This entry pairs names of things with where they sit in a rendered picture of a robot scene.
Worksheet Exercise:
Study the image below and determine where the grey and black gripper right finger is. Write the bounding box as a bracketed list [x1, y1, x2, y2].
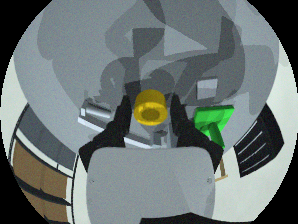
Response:
[170, 95, 224, 174]

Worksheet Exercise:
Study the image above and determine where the yellow round nut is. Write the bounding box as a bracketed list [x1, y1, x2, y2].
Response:
[134, 89, 168, 125]

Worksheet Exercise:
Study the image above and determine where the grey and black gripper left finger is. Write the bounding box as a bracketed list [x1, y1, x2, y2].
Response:
[78, 95, 132, 172]

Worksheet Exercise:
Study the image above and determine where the grey long flat bar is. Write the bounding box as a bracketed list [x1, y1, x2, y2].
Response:
[78, 113, 150, 148]

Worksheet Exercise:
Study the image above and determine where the grey square-head bolt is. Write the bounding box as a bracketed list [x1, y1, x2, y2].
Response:
[81, 100, 111, 118]

